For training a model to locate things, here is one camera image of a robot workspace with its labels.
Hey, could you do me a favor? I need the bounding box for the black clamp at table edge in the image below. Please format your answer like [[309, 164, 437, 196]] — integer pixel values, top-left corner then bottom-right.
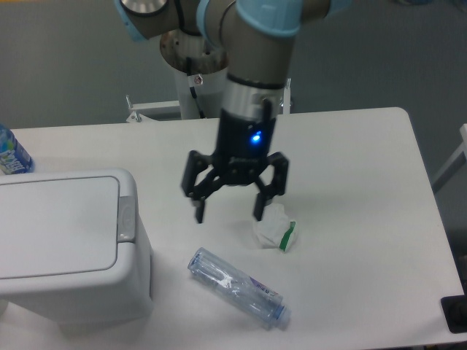
[[441, 295, 466, 334]]

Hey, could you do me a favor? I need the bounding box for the crumpled white tissue packet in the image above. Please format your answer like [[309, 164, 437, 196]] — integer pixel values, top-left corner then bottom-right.
[[252, 203, 298, 253]]

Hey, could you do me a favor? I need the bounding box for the empty clear plastic bottle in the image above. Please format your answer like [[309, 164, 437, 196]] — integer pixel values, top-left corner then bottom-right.
[[188, 247, 291, 330]]

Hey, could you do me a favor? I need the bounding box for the black cable on pedestal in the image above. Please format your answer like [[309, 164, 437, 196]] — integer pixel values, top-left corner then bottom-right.
[[185, 56, 206, 120]]

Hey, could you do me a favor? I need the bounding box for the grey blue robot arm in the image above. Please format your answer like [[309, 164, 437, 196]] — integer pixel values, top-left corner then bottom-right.
[[115, 1, 348, 222]]

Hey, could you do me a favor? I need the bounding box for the white plastic trash can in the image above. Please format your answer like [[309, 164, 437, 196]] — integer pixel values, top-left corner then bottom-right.
[[1, 168, 153, 324]]

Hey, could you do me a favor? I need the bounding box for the blue labelled water bottle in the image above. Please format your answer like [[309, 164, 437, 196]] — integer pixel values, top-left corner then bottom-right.
[[1, 125, 34, 175]]

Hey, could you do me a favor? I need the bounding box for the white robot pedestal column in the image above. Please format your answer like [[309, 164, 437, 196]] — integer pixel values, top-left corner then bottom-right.
[[174, 69, 227, 120]]

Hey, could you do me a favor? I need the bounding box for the white metal base frame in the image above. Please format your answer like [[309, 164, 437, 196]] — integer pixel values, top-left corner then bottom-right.
[[126, 77, 295, 123]]

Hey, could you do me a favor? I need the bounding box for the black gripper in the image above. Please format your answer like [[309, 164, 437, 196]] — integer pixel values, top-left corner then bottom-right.
[[181, 107, 289, 223]]

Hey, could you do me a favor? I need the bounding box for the white frame at right edge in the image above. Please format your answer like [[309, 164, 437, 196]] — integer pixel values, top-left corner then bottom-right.
[[431, 124, 466, 193]]

